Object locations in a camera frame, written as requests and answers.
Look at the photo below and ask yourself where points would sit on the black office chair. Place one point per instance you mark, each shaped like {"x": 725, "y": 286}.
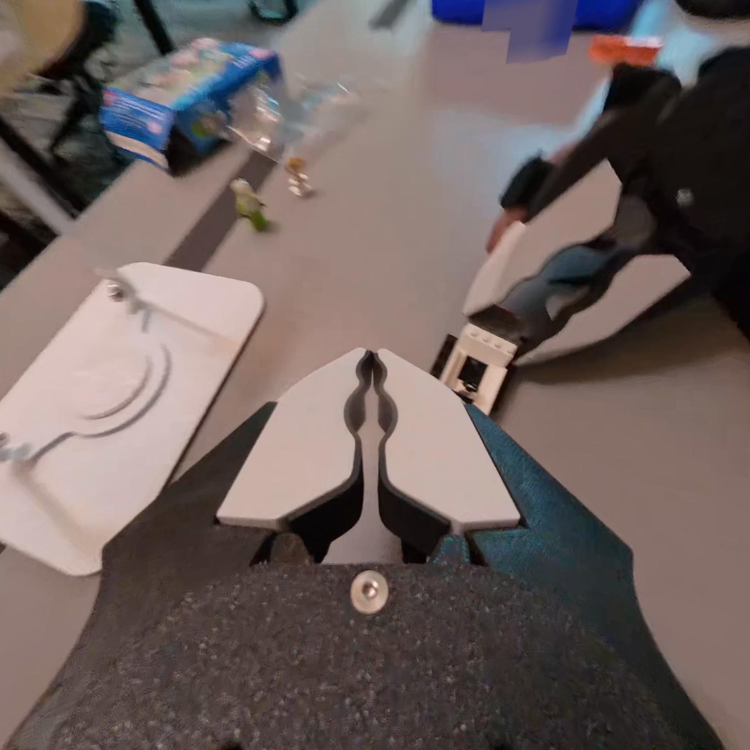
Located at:
{"x": 70, "y": 47}

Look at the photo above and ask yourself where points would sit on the orange white lego car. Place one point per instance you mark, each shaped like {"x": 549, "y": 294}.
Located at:
{"x": 481, "y": 363}

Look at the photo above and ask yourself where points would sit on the orange small flat object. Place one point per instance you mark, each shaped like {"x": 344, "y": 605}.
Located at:
{"x": 625, "y": 49}

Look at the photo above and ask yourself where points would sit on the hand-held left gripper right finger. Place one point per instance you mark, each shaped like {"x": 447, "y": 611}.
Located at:
{"x": 451, "y": 457}

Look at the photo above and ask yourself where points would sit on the blue storage bin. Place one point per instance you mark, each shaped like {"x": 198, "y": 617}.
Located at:
{"x": 469, "y": 9}

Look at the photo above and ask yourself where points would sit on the blue cardboard box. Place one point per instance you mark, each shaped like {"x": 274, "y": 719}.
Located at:
{"x": 176, "y": 100}

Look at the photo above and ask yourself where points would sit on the small gold trophy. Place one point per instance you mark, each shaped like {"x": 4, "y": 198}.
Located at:
{"x": 299, "y": 178}

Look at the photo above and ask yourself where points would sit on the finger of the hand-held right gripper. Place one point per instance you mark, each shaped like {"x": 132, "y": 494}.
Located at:
{"x": 498, "y": 270}
{"x": 621, "y": 305}

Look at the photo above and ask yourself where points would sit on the clear plastic bag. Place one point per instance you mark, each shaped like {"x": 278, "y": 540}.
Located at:
{"x": 293, "y": 111}

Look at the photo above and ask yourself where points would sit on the green minifigure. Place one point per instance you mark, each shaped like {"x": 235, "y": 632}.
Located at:
{"x": 250, "y": 208}

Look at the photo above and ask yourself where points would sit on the white book stand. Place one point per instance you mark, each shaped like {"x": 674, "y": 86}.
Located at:
{"x": 70, "y": 469}

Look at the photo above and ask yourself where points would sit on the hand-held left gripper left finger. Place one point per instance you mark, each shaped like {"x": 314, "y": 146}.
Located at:
{"x": 293, "y": 457}

